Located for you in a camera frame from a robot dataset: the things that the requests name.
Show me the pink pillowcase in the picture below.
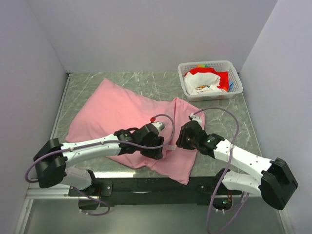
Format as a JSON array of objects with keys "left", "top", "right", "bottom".
[{"left": 66, "top": 79, "right": 199, "bottom": 184}]

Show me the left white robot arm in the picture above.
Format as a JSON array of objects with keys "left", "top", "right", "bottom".
[{"left": 33, "top": 122, "right": 165, "bottom": 196}]

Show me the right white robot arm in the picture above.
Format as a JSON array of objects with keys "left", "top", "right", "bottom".
[{"left": 176, "top": 120, "right": 298, "bottom": 210}]

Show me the white and red cloth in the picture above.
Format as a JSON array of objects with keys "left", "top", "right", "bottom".
[{"left": 184, "top": 67, "right": 230, "bottom": 96}]

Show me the colourful cloth in basket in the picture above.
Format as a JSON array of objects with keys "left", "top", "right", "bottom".
[{"left": 197, "top": 64, "right": 234, "bottom": 92}]

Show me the white plastic basket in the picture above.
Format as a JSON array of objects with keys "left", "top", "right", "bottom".
[{"left": 178, "top": 60, "right": 243, "bottom": 101}]

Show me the black base beam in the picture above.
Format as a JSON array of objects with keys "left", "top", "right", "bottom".
[{"left": 68, "top": 176, "right": 244, "bottom": 212}]

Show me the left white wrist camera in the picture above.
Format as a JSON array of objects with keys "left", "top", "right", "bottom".
[{"left": 150, "top": 117, "right": 165, "bottom": 135}]

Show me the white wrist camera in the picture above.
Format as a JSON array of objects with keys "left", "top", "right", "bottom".
[
  {"left": 189, "top": 113, "right": 203, "bottom": 125},
  {"left": 150, "top": 117, "right": 165, "bottom": 135}
]

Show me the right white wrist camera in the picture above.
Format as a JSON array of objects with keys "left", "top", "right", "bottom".
[{"left": 189, "top": 113, "right": 203, "bottom": 125}]

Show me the aluminium rail frame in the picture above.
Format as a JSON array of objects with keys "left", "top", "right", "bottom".
[{"left": 14, "top": 73, "right": 293, "bottom": 234}]

